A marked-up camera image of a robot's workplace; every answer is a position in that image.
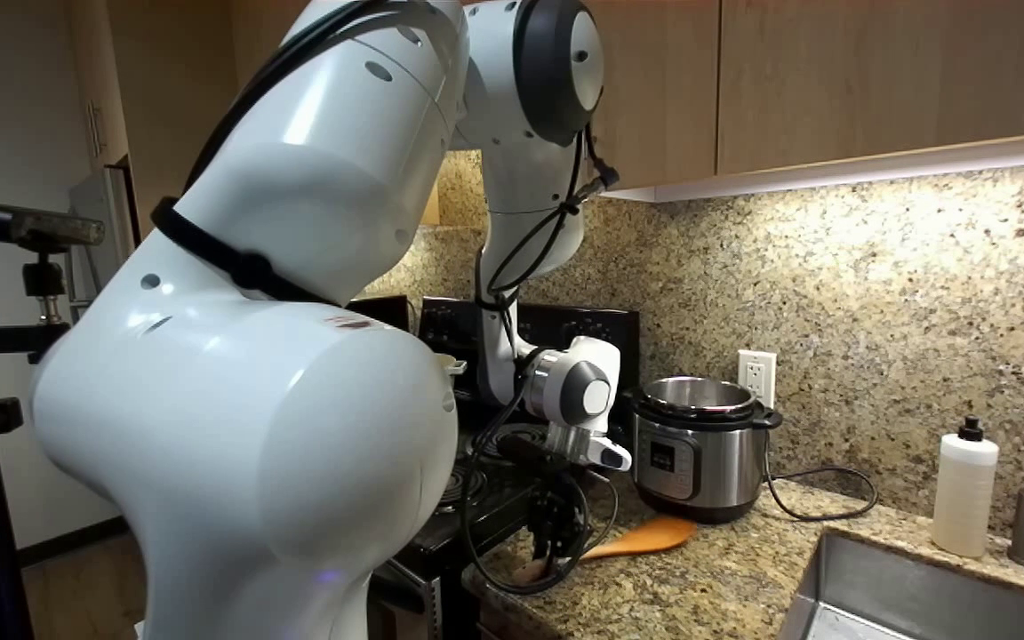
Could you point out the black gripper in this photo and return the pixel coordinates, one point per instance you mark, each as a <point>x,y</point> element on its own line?
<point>556,493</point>

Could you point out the wooden spatula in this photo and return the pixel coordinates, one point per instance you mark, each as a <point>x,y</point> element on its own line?
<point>657,536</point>

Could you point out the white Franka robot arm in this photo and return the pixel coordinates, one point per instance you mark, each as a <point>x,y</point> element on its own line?
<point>249,451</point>

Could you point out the silver rice cooker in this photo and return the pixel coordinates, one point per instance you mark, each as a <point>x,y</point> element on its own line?
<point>703,464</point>

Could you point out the black electric stove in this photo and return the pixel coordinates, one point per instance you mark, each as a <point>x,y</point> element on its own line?
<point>585,324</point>

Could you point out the stainless steel sink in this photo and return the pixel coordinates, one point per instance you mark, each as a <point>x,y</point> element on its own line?
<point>914,589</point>

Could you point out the white soap bottle black cap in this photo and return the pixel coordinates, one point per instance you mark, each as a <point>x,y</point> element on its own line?
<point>966,493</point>

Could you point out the white wall outlet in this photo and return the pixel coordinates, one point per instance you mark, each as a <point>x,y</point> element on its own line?
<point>757,378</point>

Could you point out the wooden wall cabinet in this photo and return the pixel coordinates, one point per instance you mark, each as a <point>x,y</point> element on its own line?
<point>843,83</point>

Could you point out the black camera on tripod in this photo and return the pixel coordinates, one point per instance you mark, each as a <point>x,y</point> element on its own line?
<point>27,227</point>

